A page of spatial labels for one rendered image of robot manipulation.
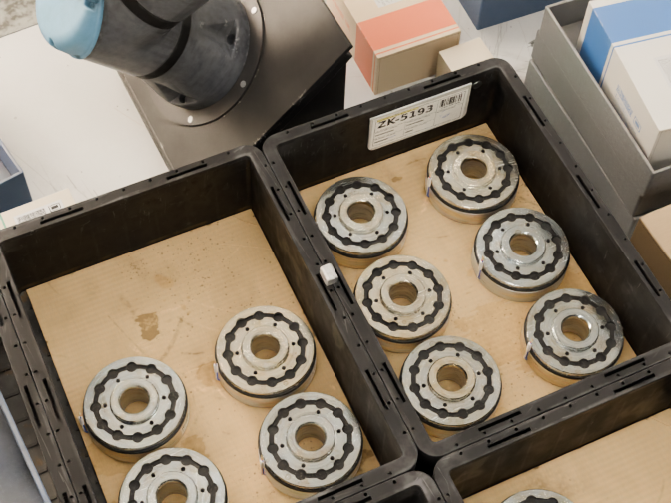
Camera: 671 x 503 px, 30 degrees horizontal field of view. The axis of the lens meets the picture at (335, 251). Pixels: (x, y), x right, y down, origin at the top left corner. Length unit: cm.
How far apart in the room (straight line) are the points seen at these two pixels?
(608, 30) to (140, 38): 54
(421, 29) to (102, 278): 55
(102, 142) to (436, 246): 49
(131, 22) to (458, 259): 44
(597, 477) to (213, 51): 64
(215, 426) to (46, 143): 52
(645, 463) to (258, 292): 44
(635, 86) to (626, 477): 45
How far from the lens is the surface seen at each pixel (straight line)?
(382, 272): 133
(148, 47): 141
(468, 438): 118
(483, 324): 134
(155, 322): 134
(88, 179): 161
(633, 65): 150
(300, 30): 145
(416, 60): 165
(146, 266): 138
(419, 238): 139
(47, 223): 130
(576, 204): 135
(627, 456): 131
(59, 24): 139
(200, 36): 146
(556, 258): 137
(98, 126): 165
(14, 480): 102
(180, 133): 154
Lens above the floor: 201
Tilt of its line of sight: 59 degrees down
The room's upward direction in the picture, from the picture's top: 3 degrees clockwise
